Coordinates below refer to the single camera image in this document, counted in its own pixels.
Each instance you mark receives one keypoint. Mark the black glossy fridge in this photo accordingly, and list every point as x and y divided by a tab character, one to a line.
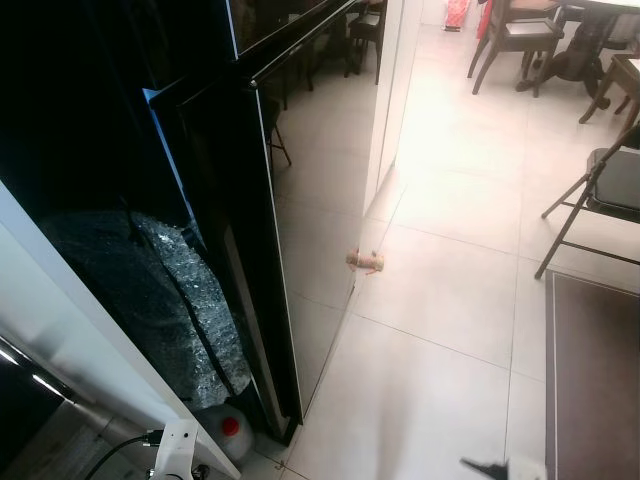
100	100

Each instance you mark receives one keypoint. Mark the grey metal folding chair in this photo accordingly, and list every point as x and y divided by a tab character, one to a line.
615	180

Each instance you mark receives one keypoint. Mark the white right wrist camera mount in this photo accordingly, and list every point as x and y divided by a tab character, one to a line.
525	470

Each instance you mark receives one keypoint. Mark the brown floor rug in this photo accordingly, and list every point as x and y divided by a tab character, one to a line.
600	380

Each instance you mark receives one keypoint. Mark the red and white ornament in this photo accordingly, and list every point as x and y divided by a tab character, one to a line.
457	12

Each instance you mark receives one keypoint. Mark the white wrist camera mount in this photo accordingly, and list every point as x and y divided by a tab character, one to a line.
178	445
525	470

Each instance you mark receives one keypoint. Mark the clear bubble wrap sheet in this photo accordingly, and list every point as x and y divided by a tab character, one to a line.
150	300

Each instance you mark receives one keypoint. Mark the plastic jug with red cap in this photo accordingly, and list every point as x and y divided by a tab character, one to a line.
240	445

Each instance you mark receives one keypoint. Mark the dark wooden dining chair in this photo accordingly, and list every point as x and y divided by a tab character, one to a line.
525	35

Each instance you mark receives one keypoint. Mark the dark wooden stool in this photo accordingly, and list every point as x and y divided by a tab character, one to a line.
622	75

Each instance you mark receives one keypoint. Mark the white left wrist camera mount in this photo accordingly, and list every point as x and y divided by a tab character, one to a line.
178	445

